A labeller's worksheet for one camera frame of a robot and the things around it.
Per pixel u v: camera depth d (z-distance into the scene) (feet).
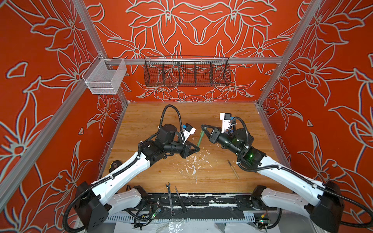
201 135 2.17
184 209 2.33
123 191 1.98
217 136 1.93
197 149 2.20
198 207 2.38
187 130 2.04
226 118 2.00
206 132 2.15
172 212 2.29
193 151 2.20
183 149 2.00
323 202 1.27
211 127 2.06
